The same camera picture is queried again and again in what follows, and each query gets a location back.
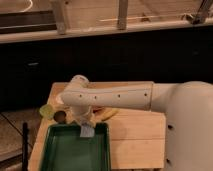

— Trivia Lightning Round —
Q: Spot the white cup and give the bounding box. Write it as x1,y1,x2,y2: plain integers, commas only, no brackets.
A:
55,93,63,104

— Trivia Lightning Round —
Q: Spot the yellow banana toy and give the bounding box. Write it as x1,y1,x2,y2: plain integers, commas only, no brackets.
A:
101,108,118,121

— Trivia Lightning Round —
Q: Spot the blue sponge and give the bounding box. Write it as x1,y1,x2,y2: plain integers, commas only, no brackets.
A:
80,123,95,138

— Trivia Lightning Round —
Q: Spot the orange bowl with berries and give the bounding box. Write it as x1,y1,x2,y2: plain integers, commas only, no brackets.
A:
93,107,104,114

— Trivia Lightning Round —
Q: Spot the black pole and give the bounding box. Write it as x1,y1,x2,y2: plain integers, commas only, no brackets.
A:
22,122,28,171

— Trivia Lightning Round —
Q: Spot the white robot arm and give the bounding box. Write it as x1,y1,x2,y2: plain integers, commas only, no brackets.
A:
60,75,213,171

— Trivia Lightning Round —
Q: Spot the dark round scoop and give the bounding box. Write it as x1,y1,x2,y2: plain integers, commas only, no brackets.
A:
54,111,66,124

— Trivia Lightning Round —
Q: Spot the green plastic tray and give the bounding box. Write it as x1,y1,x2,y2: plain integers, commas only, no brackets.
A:
39,123,111,171

